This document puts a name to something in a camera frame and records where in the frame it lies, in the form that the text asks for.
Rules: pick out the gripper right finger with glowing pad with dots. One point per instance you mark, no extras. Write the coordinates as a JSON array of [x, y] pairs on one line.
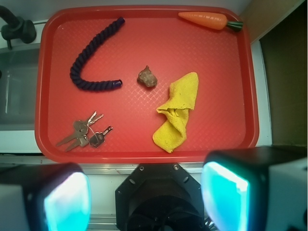
[[257, 189]]

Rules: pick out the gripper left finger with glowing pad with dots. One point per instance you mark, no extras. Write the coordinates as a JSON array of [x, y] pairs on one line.
[[54, 197]]

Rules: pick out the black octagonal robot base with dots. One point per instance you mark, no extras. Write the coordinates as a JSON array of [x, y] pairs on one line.
[[160, 197]]

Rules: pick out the silver keys bunch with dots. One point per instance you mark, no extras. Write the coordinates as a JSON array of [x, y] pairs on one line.
[[84, 135]]

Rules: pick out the yellow cloth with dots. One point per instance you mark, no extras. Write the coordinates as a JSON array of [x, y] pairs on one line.
[[182, 97]]

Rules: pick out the red plastic tray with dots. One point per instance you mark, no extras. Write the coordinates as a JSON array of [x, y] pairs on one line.
[[225, 114]]

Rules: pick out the metal sink basin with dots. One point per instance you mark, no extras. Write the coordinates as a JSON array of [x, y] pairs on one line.
[[18, 84]]

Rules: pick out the brown rock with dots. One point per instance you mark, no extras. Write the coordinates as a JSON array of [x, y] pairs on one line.
[[147, 78]]

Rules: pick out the orange plastic carrot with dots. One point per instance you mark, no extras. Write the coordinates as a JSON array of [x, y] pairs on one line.
[[210, 20]]

